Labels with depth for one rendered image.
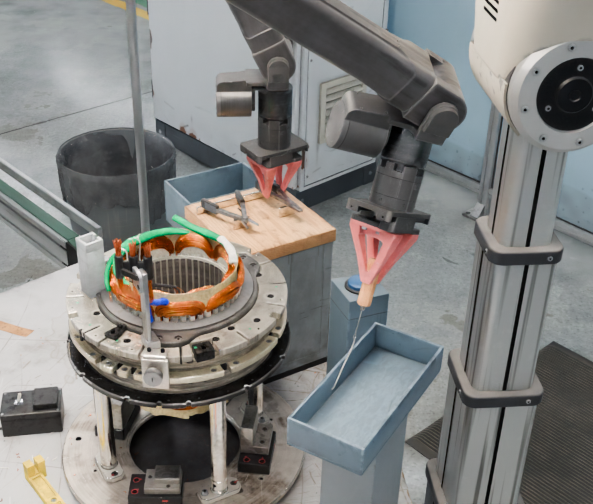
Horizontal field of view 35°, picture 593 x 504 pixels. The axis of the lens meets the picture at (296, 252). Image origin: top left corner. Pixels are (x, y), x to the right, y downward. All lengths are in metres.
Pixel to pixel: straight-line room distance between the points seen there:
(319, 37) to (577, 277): 2.72
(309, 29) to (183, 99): 3.25
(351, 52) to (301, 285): 0.68
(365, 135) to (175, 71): 3.17
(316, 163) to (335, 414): 2.62
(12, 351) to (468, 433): 0.85
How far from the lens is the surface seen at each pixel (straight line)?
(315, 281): 1.63
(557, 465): 2.77
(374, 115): 1.09
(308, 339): 1.69
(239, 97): 1.53
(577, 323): 3.38
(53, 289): 1.98
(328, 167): 3.87
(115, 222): 3.01
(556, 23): 1.16
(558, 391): 3.02
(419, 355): 1.36
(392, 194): 1.12
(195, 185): 1.78
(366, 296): 1.16
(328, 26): 1.00
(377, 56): 1.03
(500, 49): 1.21
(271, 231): 1.58
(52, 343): 1.83
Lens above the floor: 1.85
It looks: 31 degrees down
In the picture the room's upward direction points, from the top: 2 degrees clockwise
